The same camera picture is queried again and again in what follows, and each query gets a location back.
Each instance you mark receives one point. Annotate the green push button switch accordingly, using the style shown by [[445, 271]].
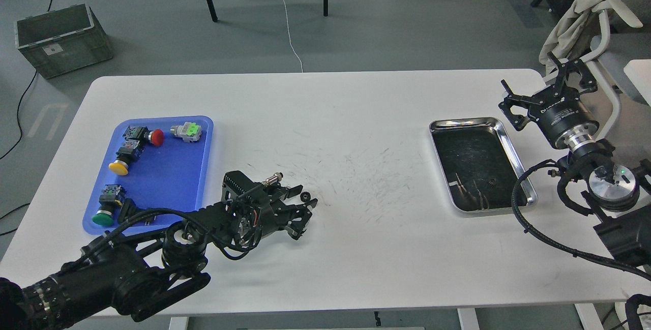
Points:
[[111, 199]]

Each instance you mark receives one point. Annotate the red push button switch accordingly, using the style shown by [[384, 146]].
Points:
[[144, 135]]

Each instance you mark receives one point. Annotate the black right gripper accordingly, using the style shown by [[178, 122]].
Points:
[[562, 114]]

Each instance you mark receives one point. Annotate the grey green connector part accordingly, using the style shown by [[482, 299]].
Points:
[[189, 132]]

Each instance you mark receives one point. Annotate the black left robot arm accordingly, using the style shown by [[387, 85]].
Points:
[[156, 258]]

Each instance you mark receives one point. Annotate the blue plastic tray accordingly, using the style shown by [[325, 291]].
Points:
[[170, 176]]

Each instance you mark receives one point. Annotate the yellow push button switch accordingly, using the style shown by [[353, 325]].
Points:
[[127, 154]]

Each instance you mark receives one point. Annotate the silver metal tray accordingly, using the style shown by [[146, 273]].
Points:
[[472, 150]]

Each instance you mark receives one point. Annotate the grey plastic crate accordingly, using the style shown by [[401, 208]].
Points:
[[62, 41]]

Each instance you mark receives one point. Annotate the beige cloth on chair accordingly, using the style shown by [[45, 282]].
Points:
[[566, 32]]

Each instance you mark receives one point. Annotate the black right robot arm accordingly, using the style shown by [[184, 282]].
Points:
[[590, 183]]

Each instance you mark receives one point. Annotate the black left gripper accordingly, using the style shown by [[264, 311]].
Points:
[[272, 216]]

